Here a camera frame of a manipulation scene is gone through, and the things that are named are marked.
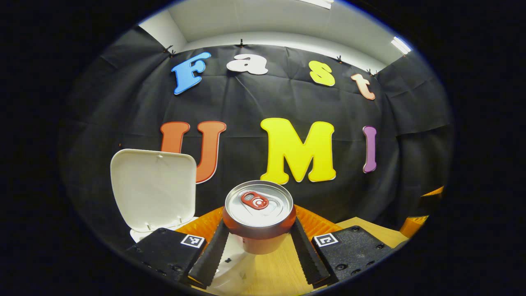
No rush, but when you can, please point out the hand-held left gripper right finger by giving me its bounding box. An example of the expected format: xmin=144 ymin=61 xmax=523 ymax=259
xmin=290 ymin=204 xmax=397 ymax=288

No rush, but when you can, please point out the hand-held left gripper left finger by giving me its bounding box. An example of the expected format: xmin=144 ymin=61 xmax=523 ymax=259
xmin=125 ymin=207 xmax=231 ymax=288

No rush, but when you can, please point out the red pop can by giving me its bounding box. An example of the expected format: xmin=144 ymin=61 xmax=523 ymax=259
xmin=222 ymin=180 xmax=297 ymax=255

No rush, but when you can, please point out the white desktop garbage bin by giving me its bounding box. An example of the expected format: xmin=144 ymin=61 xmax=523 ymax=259
xmin=110 ymin=149 xmax=257 ymax=294

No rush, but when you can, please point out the black backdrop cloth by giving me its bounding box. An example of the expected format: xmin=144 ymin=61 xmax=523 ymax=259
xmin=60 ymin=25 xmax=454 ymax=247

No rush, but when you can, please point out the small ceiling light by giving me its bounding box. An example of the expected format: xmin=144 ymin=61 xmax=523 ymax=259
xmin=390 ymin=36 xmax=411 ymax=55

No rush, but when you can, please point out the long ceiling light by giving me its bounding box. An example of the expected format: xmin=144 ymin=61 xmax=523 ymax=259
xmin=296 ymin=0 xmax=333 ymax=9

